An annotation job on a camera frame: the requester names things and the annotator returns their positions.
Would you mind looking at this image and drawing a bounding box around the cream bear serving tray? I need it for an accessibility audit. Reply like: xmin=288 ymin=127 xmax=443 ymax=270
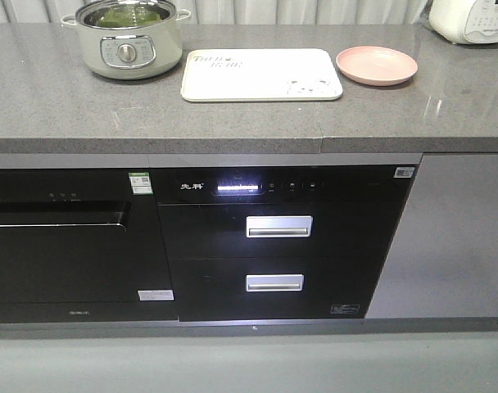
xmin=180 ymin=48 xmax=343 ymax=102

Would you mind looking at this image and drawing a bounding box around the pink round plate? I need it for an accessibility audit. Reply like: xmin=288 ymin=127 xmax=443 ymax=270
xmin=336 ymin=46 xmax=418 ymax=87

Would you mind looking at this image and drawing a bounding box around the green lettuce leaf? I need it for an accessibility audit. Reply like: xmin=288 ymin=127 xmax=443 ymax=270
xmin=96 ymin=7 xmax=161 ymax=28

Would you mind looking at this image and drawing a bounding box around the black disinfection cabinet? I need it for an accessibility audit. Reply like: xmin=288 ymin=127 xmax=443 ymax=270
xmin=152 ymin=164 xmax=416 ymax=322

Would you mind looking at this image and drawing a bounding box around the black built-in dishwasher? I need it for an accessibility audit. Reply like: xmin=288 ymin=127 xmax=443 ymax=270
xmin=0 ymin=169 xmax=177 ymax=323

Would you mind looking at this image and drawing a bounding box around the pale green electric cooking pot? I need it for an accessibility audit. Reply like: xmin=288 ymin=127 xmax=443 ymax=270
xmin=61 ymin=1 xmax=192 ymax=80

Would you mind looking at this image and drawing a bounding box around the grey cabinet door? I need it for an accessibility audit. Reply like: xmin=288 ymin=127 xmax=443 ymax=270
xmin=367 ymin=154 xmax=498 ymax=318

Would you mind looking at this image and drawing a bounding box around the upper silver drawer handle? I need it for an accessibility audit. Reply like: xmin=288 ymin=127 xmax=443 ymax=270
xmin=246 ymin=215 xmax=313 ymax=238

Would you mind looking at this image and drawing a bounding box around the silver drawer handle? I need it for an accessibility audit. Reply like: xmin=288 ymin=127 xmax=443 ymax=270
xmin=246 ymin=215 xmax=313 ymax=238
xmin=246 ymin=274 xmax=304 ymax=292

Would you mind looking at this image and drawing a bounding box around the lower silver drawer handle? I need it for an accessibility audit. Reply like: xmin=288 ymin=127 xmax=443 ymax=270
xmin=246 ymin=274 xmax=304 ymax=292

